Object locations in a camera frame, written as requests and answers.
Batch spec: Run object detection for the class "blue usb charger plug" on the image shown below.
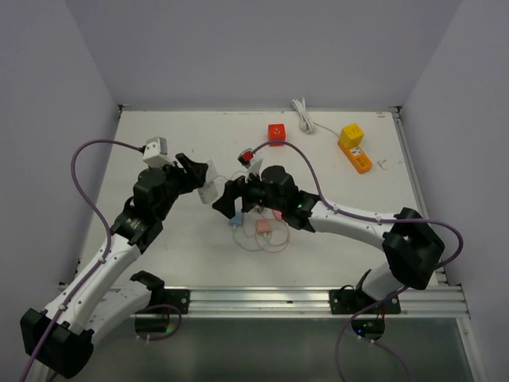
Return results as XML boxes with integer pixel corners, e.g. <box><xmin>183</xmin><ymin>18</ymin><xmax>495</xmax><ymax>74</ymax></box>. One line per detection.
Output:
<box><xmin>227</xmin><ymin>212</ymin><xmax>243</xmax><ymax>229</ymax></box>

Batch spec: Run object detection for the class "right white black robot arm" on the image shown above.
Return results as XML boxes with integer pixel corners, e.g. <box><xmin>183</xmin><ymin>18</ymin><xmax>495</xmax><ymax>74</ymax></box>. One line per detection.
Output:
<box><xmin>212</xmin><ymin>166</ymin><xmax>445</xmax><ymax>313</ymax></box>

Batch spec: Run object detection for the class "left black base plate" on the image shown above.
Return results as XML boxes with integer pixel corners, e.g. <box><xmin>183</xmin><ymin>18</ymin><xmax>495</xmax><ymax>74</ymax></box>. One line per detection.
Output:
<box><xmin>134</xmin><ymin>287</ymin><xmax>191</xmax><ymax>315</ymax></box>

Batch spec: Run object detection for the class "pink blue white adapter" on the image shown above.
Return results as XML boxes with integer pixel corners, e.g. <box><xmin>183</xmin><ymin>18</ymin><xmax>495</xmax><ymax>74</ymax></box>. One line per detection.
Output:
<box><xmin>205</xmin><ymin>159</ymin><xmax>218</xmax><ymax>184</ymax></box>

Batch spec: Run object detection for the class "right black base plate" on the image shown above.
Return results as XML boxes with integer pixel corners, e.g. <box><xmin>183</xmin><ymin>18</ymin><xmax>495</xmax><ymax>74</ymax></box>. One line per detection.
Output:
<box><xmin>328</xmin><ymin>269</ymin><xmax>402</xmax><ymax>314</ymax></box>

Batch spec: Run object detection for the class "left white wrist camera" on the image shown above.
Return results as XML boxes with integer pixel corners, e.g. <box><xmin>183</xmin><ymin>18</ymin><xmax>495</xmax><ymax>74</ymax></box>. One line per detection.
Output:
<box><xmin>142</xmin><ymin>137</ymin><xmax>170</xmax><ymax>168</ymax></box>

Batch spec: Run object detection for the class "aluminium front rail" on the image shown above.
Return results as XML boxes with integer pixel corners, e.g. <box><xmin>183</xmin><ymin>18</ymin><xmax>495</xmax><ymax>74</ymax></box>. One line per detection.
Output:
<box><xmin>165</xmin><ymin>286</ymin><xmax>469</xmax><ymax>318</ymax></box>

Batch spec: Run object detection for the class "blue usb cable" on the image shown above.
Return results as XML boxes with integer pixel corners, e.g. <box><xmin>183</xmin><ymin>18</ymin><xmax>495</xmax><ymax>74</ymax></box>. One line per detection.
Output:
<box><xmin>216</xmin><ymin>170</ymin><xmax>268</xmax><ymax>255</ymax></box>

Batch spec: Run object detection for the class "white power cord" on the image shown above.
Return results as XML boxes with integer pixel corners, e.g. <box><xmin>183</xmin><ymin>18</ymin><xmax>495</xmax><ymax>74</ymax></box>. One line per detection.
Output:
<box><xmin>291</xmin><ymin>97</ymin><xmax>343</xmax><ymax>137</ymax></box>

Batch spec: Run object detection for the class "red cube socket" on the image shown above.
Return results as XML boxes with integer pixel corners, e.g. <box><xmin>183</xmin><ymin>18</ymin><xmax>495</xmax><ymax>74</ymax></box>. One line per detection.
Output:
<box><xmin>267</xmin><ymin>123</ymin><xmax>286</xmax><ymax>146</ymax></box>

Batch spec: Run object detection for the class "grey plug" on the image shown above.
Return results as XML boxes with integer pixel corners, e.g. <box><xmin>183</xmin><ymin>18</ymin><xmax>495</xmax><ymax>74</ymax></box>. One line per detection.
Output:
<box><xmin>197</xmin><ymin>181</ymin><xmax>219</xmax><ymax>205</ymax></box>

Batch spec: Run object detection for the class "yellow cube socket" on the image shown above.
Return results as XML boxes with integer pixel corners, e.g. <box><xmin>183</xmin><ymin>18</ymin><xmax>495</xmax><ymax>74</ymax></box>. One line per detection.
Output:
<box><xmin>339</xmin><ymin>123</ymin><xmax>364</xmax><ymax>149</ymax></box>

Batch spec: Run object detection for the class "orange power strip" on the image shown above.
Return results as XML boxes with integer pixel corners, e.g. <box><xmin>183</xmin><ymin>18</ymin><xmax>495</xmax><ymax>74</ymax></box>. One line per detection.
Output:
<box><xmin>337</xmin><ymin>141</ymin><xmax>372</xmax><ymax>174</ymax></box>

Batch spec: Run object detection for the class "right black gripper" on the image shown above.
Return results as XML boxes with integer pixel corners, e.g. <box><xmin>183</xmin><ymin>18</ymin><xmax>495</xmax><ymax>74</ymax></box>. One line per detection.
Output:
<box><xmin>213</xmin><ymin>165</ymin><xmax>286</xmax><ymax>219</ymax></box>

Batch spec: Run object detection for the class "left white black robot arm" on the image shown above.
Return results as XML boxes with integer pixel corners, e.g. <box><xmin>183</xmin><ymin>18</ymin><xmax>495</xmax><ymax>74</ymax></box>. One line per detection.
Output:
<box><xmin>20</xmin><ymin>153</ymin><xmax>217</xmax><ymax>379</ymax></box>

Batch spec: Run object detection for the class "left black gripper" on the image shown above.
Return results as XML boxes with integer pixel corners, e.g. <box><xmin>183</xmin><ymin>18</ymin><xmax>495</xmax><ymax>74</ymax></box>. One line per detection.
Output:
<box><xmin>152</xmin><ymin>152</ymin><xmax>207</xmax><ymax>219</ymax></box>

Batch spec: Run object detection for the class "pink usb charger plug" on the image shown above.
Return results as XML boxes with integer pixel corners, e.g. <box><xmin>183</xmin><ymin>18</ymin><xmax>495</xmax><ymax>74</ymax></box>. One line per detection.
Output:
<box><xmin>255</xmin><ymin>219</ymin><xmax>272</xmax><ymax>236</ymax></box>

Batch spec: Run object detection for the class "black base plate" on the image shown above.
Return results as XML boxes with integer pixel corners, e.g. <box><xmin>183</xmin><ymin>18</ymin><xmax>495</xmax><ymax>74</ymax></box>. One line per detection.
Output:
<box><xmin>134</xmin><ymin>287</ymin><xmax>191</xmax><ymax>315</ymax></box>
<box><xmin>328</xmin><ymin>269</ymin><xmax>402</xmax><ymax>314</ymax></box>

